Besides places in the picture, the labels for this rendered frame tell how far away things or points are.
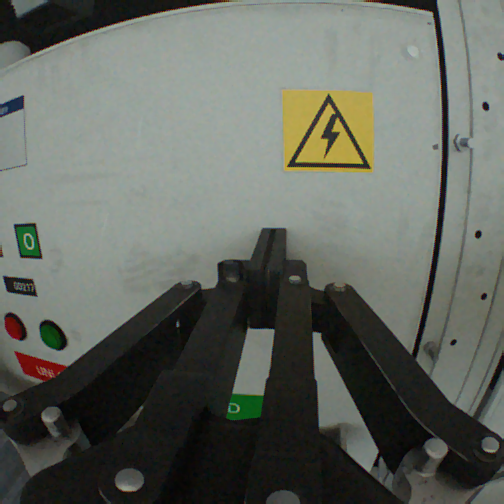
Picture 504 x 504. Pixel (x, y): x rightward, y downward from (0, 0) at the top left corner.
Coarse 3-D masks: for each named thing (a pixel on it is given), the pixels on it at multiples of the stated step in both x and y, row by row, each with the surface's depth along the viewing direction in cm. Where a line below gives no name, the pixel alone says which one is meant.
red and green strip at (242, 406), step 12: (24, 360) 29; (36, 360) 28; (24, 372) 30; (36, 372) 29; (48, 372) 29; (240, 396) 25; (252, 396) 25; (228, 408) 26; (240, 408) 26; (252, 408) 26
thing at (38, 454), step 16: (48, 416) 6; (48, 432) 6; (64, 432) 6; (80, 432) 7; (16, 448) 6; (32, 448) 6; (48, 448) 6; (64, 448) 6; (80, 448) 6; (32, 464) 5; (48, 464) 5
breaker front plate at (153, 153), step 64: (64, 64) 18; (128, 64) 18; (192, 64) 18; (256, 64) 17; (320, 64) 17; (384, 64) 16; (64, 128) 20; (128, 128) 19; (192, 128) 19; (256, 128) 19; (384, 128) 18; (0, 192) 22; (64, 192) 22; (128, 192) 21; (192, 192) 20; (256, 192) 20; (320, 192) 19; (384, 192) 19; (64, 256) 23; (128, 256) 22; (192, 256) 22; (320, 256) 21; (384, 256) 20; (0, 320) 28; (64, 320) 26; (384, 320) 22; (0, 384) 32; (256, 384) 25; (320, 384) 24
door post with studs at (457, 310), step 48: (480, 0) 16; (480, 48) 18; (480, 96) 19; (480, 144) 21; (480, 192) 22; (480, 240) 23; (432, 288) 26; (480, 288) 24; (432, 336) 27; (384, 480) 35
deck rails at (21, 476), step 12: (12, 444) 34; (0, 456) 31; (12, 456) 33; (0, 468) 30; (12, 468) 32; (24, 468) 35; (0, 480) 29; (12, 480) 31; (24, 480) 32; (0, 492) 28; (12, 492) 29
